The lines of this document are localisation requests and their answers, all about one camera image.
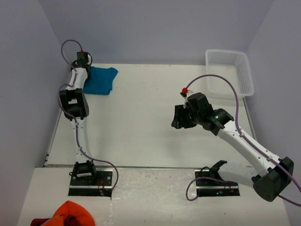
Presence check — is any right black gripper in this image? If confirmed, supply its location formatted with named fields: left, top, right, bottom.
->
left=172, top=104, right=202, bottom=129

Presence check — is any blue t shirt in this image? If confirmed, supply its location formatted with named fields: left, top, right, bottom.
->
left=83, top=66, right=118, bottom=95

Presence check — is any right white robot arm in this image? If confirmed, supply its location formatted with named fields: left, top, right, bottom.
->
left=171, top=89, right=294, bottom=202

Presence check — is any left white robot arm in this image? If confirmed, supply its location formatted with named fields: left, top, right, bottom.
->
left=58, top=50, right=98, bottom=185

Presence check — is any white plastic basket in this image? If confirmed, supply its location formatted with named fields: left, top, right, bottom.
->
left=206, top=49, right=254, bottom=99

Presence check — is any orange t shirt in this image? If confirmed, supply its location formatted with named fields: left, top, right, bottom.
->
left=47, top=201, right=95, bottom=226

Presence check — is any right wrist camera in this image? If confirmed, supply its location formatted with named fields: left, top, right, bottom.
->
left=180, top=88, right=193, bottom=108

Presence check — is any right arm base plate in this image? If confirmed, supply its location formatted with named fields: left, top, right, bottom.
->
left=195, top=167, right=240, bottom=197

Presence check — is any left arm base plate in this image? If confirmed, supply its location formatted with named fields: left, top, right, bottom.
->
left=68, top=170, right=113, bottom=198

